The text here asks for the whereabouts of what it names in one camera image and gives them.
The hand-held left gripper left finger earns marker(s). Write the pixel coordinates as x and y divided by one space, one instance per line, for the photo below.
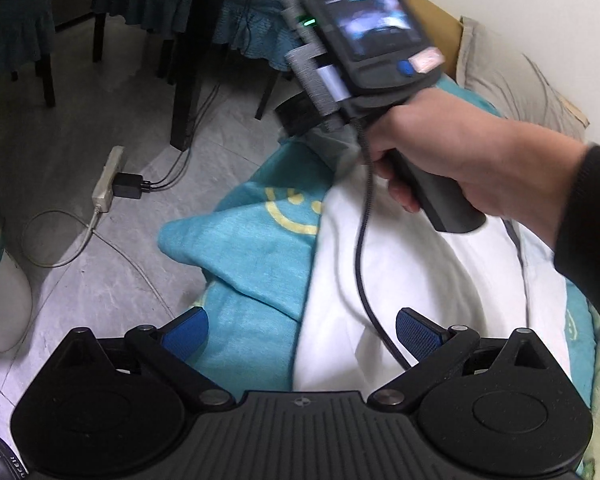
185 336

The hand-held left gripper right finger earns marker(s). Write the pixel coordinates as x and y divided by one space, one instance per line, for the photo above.
420 334

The white t-shirt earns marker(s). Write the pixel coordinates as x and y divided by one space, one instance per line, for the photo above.
430 285

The person's right forearm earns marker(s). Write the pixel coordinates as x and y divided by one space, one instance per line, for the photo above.
580 200

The person's right hand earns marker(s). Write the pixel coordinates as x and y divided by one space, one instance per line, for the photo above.
445 145

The yellow headboard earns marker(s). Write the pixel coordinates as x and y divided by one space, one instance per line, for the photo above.
430 25

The teal printed bed sheet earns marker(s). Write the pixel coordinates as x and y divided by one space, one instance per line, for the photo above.
260 320

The grey pillow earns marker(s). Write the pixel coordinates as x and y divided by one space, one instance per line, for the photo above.
520 85

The black charger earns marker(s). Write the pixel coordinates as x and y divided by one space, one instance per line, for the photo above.
128 186

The beige power strip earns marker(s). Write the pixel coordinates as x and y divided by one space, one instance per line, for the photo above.
107 180

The white and dark table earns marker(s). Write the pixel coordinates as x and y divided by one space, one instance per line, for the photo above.
200 50

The trash bin with plastic liner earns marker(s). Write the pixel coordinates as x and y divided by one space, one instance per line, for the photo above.
0 300

